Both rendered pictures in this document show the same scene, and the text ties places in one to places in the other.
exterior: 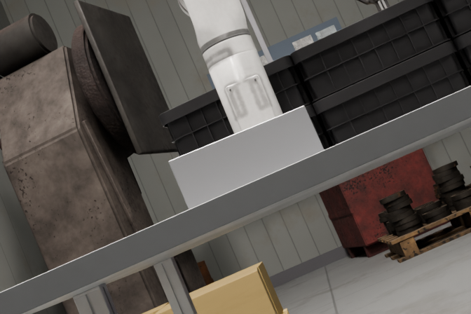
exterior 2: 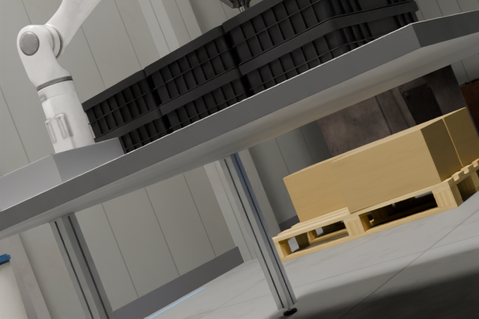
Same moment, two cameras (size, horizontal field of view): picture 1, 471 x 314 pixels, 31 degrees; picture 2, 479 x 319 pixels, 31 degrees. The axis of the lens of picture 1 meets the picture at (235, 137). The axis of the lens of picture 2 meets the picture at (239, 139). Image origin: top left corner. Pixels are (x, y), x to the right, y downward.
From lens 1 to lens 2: 1.54 m
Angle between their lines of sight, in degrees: 33
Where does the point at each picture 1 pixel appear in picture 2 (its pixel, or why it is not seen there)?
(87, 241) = not seen: hidden behind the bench
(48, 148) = not seen: outside the picture
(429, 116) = (64, 190)
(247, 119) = (57, 144)
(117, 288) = (360, 115)
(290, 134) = (45, 172)
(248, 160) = (27, 186)
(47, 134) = not seen: outside the picture
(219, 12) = (38, 68)
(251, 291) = (414, 147)
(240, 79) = (52, 117)
